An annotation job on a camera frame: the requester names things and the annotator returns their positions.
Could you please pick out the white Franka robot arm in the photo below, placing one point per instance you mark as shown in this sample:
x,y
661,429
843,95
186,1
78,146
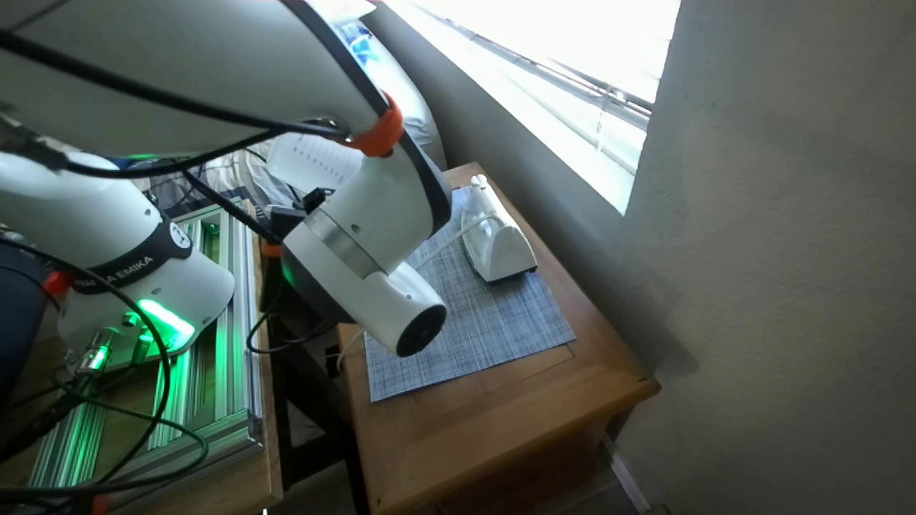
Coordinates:
x,y
189,67

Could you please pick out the white folded cloth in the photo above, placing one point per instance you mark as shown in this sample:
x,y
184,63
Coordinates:
x,y
501,246

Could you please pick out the grey checked fabric mat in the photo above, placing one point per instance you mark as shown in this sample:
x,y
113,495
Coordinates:
x,y
495,324

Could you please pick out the wooden side table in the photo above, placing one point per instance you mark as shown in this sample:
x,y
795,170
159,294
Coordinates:
x,y
495,429

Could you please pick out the blue patterned cloth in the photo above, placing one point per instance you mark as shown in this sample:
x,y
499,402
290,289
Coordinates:
x,y
362,44

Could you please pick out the small red knob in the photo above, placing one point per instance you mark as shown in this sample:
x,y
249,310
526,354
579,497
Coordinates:
x,y
56,284

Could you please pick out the dark blue bin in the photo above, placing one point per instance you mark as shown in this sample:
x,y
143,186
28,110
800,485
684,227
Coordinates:
x,y
17,314

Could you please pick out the white window frame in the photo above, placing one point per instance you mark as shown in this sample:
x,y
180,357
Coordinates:
x,y
574,104

